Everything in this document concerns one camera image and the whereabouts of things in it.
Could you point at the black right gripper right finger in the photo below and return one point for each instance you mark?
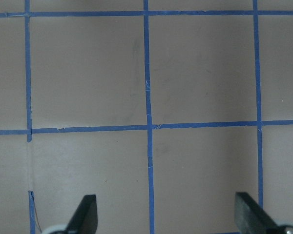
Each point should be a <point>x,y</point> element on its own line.
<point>250,218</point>

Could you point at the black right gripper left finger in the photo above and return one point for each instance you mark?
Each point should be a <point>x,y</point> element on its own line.
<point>85,217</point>

